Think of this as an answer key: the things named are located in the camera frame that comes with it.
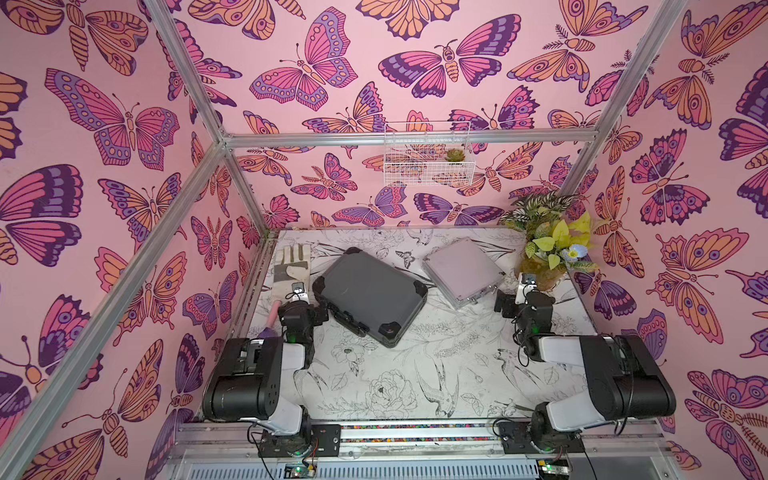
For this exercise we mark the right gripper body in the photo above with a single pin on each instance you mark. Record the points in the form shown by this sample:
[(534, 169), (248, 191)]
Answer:
[(520, 303)]

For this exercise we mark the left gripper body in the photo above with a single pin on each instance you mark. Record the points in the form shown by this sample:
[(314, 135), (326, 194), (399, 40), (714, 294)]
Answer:
[(297, 306)]

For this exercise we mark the large black poker case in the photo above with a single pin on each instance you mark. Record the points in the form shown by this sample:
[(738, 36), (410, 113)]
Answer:
[(370, 297)]

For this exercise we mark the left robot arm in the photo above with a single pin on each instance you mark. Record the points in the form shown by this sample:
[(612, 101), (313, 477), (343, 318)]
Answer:
[(246, 383)]

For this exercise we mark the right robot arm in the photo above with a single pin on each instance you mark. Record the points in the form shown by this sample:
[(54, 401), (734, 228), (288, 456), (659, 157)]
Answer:
[(623, 380)]

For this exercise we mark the pink purple garden trowel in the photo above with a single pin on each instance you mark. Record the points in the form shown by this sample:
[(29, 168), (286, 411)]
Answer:
[(269, 330)]

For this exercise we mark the beige work glove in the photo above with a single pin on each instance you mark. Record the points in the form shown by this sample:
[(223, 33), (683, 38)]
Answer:
[(292, 264)]

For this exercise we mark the potted green plant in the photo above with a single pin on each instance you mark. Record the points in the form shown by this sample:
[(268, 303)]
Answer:
[(554, 245)]

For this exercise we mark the small succulent in basket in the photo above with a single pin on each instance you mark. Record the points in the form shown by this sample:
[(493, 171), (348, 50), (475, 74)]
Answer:
[(455, 155)]

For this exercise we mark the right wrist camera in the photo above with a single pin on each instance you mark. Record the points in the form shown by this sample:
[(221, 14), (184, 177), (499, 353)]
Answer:
[(527, 282)]

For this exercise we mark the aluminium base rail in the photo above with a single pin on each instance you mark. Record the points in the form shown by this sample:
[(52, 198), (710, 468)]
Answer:
[(422, 449)]

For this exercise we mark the white wire basket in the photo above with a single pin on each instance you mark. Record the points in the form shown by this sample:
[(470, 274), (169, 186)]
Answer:
[(416, 157)]

